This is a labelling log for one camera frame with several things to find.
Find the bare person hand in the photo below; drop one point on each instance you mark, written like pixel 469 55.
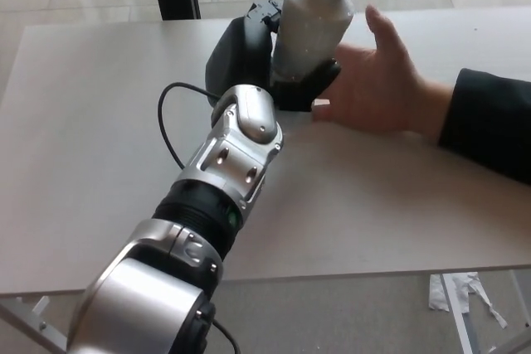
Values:
pixel 381 93

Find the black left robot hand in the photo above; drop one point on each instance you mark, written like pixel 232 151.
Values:
pixel 245 51

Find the white plastic bottle with cap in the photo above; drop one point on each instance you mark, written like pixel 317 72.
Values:
pixel 311 26

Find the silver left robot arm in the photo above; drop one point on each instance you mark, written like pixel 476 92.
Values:
pixel 224 163

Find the dark sleeved person forearm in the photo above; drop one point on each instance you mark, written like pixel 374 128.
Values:
pixel 493 122

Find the crumpled white paper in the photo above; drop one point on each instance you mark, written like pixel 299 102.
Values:
pixel 437 294

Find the white table leg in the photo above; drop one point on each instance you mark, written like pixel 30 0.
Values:
pixel 458 316
pixel 520 287

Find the white metal bracket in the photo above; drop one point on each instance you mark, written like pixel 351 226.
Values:
pixel 40 307

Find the grey diagonal frame bar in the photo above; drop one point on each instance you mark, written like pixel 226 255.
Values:
pixel 25 327

